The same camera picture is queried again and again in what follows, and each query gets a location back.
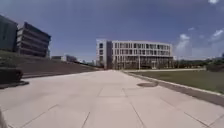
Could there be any white building with many windows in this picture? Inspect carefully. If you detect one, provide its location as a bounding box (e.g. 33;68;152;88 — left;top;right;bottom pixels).
95;39;175;71

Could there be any pale concrete slab pavement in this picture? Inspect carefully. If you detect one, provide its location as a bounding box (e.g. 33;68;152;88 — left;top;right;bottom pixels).
0;69;224;128

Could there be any round manhole cover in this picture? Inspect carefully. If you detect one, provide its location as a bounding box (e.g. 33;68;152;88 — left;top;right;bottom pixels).
136;81;160;88

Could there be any low grey building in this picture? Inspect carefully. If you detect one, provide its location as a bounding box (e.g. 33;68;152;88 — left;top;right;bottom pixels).
50;54;78;64

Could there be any sloping bank with steps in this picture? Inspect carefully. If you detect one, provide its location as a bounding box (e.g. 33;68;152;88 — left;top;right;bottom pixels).
0;49;101;79

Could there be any grey strip beside lawn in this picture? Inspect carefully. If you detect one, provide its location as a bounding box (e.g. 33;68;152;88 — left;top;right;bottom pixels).
123;71;224;108

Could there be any grass lawn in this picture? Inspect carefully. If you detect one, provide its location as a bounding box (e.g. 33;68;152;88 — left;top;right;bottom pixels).
128;68;224;95

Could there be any dark layered building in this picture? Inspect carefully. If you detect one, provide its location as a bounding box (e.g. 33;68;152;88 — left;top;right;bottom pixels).
15;21;52;58

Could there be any dark trimmed hedge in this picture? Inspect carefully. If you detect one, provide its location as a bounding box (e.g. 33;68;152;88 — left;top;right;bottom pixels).
0;66;25;85

